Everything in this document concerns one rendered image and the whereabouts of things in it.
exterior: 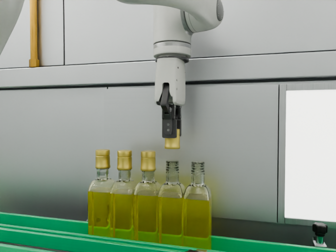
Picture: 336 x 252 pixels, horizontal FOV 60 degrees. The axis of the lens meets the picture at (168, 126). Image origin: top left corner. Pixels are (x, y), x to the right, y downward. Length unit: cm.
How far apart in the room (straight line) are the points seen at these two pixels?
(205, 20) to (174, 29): 7
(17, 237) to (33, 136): 34
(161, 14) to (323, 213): 59
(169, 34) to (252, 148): 34
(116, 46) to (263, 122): 46
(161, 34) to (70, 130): 45
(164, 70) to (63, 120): 45
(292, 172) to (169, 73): 38
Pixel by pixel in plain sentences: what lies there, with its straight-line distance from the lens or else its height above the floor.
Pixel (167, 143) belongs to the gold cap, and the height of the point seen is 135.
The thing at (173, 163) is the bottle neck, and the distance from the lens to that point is 65.
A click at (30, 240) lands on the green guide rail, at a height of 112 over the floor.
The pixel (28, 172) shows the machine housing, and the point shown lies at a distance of 106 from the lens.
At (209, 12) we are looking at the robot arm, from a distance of 60.
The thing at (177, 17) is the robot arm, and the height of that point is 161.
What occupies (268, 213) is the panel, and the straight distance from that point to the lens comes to 79.
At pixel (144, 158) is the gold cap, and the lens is 66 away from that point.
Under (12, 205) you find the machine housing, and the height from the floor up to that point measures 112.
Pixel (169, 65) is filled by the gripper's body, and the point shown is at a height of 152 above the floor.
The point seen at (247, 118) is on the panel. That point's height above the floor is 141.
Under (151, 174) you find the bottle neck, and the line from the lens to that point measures 67.
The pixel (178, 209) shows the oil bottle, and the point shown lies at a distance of 65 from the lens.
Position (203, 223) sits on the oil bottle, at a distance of 65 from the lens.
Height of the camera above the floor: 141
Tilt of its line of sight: 2 degrees down
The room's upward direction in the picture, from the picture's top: straight up
